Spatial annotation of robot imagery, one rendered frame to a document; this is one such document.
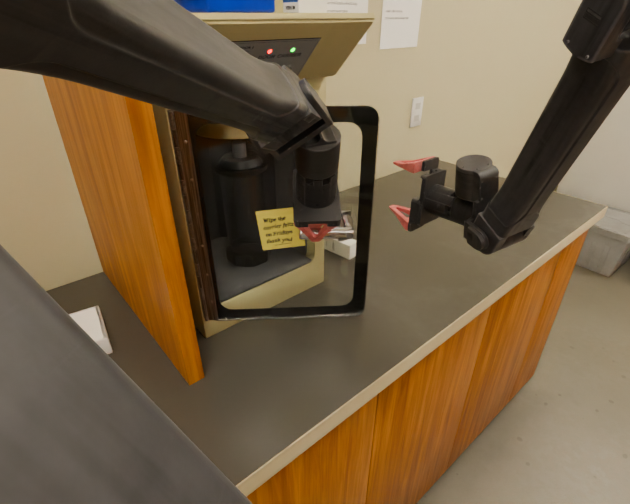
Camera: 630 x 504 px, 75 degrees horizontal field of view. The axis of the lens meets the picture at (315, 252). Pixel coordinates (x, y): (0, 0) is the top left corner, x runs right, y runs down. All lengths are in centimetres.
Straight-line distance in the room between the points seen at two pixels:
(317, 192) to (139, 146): 23
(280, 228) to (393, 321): 34
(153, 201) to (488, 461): 163
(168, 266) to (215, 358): 26
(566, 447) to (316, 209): 170
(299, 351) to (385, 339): 18
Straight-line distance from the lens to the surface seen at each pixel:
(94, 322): 93
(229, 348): 84
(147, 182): 58
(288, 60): 70
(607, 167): 356
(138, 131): 57
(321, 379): 77
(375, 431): 98
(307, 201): 56
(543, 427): 211
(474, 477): 185
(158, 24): 25
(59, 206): 112
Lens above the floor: 151
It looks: 30 degrees down
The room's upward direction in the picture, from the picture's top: straight up
